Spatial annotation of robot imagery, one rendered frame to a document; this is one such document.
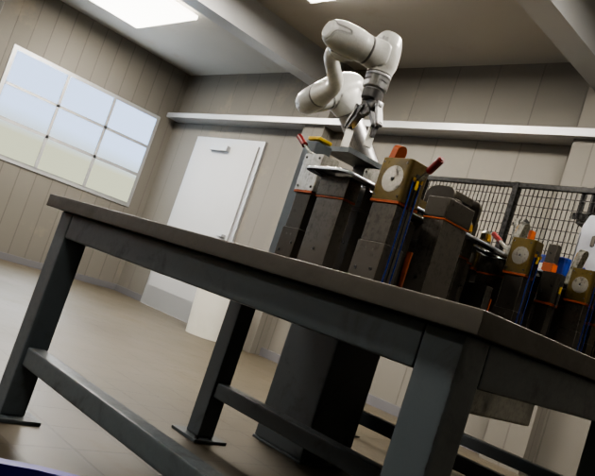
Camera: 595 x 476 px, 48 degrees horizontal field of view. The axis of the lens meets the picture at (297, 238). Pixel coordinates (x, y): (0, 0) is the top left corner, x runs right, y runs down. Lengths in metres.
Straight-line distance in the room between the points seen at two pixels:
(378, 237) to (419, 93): 4.71
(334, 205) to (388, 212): 0.18
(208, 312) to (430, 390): 5.49
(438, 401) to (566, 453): 3.85
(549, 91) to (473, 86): 0.70
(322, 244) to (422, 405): 0.83
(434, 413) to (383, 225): 0.75
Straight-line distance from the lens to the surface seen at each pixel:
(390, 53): 2.43
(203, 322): 6.55
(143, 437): 1.66
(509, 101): 5.85
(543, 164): 5.47
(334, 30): 2.36
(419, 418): 1.12
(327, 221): 1.87
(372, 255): 1.74
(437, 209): 1.95
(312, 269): 1.27
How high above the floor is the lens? 0.63
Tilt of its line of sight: 5 degrees up
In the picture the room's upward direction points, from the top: 18 degrees clockwise
